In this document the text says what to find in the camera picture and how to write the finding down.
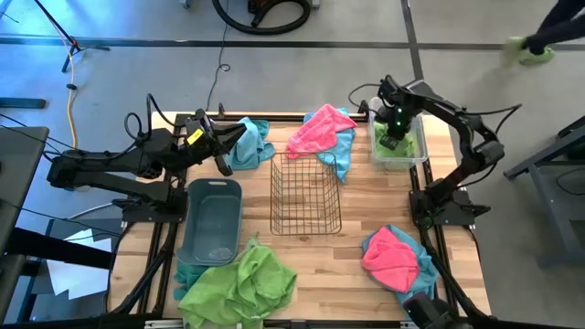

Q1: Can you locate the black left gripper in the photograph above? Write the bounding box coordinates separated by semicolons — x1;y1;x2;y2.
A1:
185;108;248;178

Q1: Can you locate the green microfiber towel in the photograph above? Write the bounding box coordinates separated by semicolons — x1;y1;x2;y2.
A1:
177;235;298;329
392;132;418;159
373;122;399;161

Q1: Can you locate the blue microfiber towel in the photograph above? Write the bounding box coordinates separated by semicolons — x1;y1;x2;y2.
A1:
303;107;356;184
362;223;440;316
226;116;277;172

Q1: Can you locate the clear plastic bin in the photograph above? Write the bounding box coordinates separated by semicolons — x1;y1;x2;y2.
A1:
367;96;430;173

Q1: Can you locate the pink microfiber towel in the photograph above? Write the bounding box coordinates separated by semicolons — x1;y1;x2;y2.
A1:
360;226;420;294
286;103;358;160

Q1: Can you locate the teal plastic basket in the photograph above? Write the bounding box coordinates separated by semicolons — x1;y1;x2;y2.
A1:
176;178;243;268

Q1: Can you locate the teal microfiber towel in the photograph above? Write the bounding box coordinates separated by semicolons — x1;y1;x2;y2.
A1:
173;260;211;302

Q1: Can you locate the green cloth bundle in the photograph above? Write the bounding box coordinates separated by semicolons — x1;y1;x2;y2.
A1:
502;35;558;68

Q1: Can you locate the black tripod stand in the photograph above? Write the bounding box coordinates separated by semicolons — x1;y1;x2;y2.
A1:
34;0;111;74

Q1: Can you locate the black bulky device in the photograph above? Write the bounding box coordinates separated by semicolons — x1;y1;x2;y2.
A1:
404;292;463;329

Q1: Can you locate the black floor beam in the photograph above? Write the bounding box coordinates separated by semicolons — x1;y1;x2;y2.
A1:
0;227;115;271

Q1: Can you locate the black flat floor bar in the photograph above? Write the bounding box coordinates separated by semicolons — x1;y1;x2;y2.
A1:
0;97;48;110

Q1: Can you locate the white paper sheet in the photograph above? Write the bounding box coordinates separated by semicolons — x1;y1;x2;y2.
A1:
45;228;114;301

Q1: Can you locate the black desk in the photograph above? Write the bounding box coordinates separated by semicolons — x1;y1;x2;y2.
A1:
0;125;50;257

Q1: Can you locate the black aluminium table frame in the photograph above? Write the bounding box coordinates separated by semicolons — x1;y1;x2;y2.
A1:
103;111;493;329

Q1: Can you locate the thin black floor cable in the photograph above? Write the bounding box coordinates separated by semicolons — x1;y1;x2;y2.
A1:
204;0;232;112

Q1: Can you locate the brown wire basket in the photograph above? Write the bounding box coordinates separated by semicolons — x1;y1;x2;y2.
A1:
269;153;343;237

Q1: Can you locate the black vacuum hose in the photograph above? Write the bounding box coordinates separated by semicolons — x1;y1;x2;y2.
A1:
210;0;313;37

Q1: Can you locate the yellow extension cable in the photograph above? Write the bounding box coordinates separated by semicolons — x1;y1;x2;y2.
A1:
63;38;80;150

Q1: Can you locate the dark metal table frame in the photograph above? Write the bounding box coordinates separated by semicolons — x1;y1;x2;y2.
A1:
502;114;585;269

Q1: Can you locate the silver metal bracket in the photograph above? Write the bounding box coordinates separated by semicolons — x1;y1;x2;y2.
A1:
144;319;197;329

